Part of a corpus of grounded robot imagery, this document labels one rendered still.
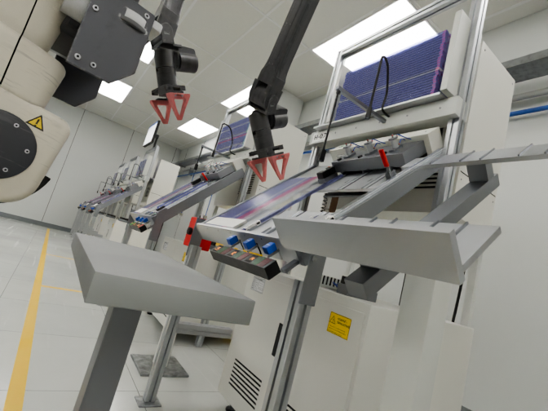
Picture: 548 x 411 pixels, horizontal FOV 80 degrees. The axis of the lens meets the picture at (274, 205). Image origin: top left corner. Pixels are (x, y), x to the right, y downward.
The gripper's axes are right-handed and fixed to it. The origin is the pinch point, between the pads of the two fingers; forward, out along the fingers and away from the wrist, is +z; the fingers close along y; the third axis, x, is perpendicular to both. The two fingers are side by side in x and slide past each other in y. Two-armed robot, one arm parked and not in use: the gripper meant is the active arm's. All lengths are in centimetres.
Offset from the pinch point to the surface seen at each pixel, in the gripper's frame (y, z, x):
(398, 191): -21.0, 12.6, -30.9
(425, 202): -11, 24, -61
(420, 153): -17, 4, -52
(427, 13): -3, -51, -96
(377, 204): -20.8, 13.8, -20.3
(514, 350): -2, 139, -144
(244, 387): 30, 80, 14
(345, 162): 8.9, 2.6, -42.2
